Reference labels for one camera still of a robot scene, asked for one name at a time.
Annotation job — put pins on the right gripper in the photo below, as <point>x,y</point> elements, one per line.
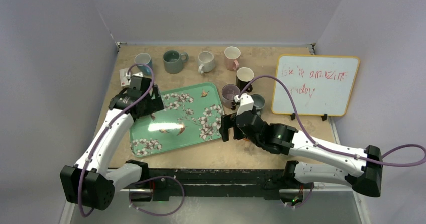
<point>228,126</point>

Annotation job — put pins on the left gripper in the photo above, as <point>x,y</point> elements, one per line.
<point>154,105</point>

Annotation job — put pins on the grey-blue speckled round mug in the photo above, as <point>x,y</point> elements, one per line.
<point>259,102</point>

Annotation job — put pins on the blue textured mug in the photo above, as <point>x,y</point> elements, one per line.
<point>144,63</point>

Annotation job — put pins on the black mug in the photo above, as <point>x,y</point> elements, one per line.
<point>243,76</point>

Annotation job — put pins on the grey flat-bottom mug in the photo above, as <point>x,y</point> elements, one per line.
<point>174,61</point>

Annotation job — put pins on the white speckled round mug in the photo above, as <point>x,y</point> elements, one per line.
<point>206,62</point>

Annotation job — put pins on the pink faceted mug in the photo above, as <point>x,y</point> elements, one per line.
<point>232,55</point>

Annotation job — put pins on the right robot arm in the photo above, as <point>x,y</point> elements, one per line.
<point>353,167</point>

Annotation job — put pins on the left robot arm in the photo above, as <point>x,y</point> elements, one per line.
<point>119,118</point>

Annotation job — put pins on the green floral tray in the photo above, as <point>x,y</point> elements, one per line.
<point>191,115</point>

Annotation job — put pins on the small white red box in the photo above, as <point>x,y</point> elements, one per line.
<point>123,81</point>

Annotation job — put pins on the yellow framed whiteboard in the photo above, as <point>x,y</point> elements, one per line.
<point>315,85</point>

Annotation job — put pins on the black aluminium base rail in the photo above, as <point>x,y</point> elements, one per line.
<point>216,184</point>

